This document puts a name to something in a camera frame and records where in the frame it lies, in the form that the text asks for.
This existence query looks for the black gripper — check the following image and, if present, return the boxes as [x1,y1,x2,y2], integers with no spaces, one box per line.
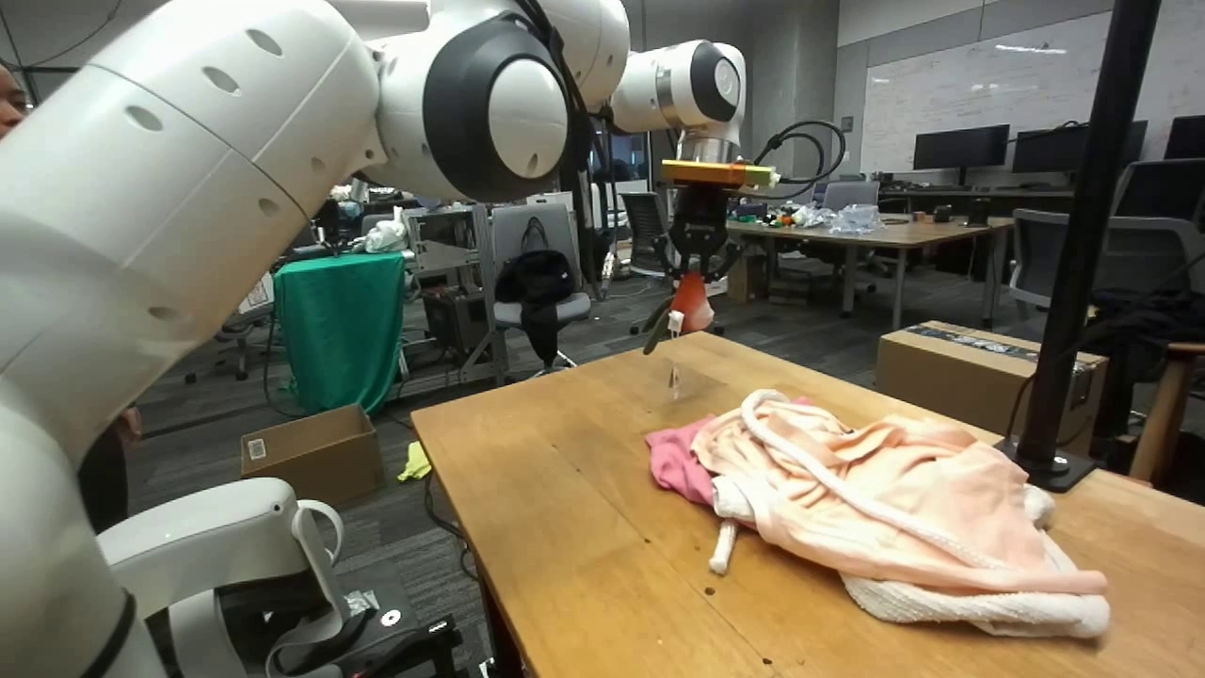
[640,184,745,358]

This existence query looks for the red tomato plush toy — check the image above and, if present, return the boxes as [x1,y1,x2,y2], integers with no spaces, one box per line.
[664,268,719,341]

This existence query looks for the peach cloth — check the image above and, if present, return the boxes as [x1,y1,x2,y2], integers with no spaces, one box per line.
[686,383,1114,602]

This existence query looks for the small brown cardboard box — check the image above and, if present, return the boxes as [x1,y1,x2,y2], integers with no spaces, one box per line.
[727,240,775,311]

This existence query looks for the grey mesh chair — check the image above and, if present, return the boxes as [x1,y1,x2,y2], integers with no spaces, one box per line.
[620,194,683,287]

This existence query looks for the black office chair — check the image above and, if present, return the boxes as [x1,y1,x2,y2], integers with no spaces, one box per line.
[491,249,598,377]

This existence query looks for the magenta pink cloth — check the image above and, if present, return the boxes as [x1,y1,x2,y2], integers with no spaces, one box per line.
[644,417,727,511]

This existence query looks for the long wooden office table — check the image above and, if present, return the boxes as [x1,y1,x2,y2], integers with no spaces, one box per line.
[727,209,1019,334]

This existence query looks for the flat cardboard box black tape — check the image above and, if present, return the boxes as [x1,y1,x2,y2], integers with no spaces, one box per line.
[873,316,1109,459]

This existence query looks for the black computer monitor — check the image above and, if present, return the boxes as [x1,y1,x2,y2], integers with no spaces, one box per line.
[911,122,1016,174]
[1009,122,1092,178]
[1158,113,1205,167]

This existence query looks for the yellow green rag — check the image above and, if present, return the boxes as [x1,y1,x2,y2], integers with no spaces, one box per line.
[396,436,438,489]

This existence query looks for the whiteboard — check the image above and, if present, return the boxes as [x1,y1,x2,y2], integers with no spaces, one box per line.
[856,13,1114,181]

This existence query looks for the green cloth cover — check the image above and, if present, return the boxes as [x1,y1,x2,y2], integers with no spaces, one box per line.
[271,249,415,424]

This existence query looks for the black vertical pole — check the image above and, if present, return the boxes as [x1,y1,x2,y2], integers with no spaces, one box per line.
[1006,0,1167,496]

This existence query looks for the small open cardboard box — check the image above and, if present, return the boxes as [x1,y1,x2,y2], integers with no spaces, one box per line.
[233,404,391,511]

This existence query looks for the grey office chair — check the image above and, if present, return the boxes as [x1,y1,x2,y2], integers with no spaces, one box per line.
[1009,205,1205,444]

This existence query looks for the black jacket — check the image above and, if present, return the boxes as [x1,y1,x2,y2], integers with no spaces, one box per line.
[1092,278,1205,368]

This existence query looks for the white rope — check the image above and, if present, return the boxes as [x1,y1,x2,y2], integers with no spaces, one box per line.
[703,383,1009,582]

